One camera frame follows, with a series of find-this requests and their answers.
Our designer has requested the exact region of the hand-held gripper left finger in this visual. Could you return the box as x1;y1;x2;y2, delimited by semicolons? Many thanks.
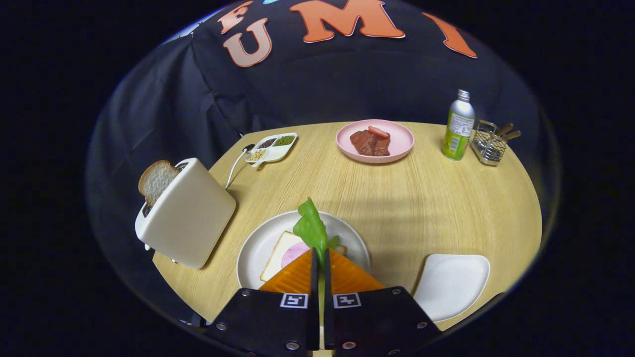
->
206;248;320;357

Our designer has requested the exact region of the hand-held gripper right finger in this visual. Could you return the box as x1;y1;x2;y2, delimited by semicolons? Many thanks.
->
324;248;442;357

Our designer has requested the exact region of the green lettuce leaf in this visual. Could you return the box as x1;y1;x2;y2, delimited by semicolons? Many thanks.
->
293;197;341;268

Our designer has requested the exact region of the toasted bread slice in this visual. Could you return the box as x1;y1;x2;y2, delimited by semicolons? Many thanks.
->
138;160;181;207

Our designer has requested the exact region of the pink ham slice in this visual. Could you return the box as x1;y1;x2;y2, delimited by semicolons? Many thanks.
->
281;241;312;269

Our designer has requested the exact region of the white bread slice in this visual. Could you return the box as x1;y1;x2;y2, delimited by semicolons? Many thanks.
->
259;231;348;282

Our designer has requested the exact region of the white round plate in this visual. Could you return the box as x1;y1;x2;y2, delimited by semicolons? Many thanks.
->
237;210;371;291

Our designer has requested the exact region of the white square plate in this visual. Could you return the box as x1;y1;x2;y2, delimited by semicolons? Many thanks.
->
413;253;491;324

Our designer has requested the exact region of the white divided condiment dish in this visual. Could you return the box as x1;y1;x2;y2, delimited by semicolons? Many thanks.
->
246;132;298;168

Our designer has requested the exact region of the cream white toaster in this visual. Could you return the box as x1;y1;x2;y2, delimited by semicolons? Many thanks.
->
135;158;237;270

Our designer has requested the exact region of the brown meat piece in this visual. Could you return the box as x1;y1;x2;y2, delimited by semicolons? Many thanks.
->
350;129;391;157

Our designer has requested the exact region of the pink round plate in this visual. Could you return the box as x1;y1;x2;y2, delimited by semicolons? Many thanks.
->
336;119;415;164

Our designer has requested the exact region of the black backdrop cloth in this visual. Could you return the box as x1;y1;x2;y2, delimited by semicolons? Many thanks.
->
84;0;564;323

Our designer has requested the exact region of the silver bottle green label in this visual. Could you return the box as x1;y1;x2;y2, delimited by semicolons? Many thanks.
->
442;89;476;161

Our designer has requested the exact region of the white toaster cable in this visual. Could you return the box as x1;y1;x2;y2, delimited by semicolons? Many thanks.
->
225;144;255;190

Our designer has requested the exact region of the metal wire utensil holder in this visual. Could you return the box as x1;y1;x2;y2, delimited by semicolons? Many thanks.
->
470;119;508;167

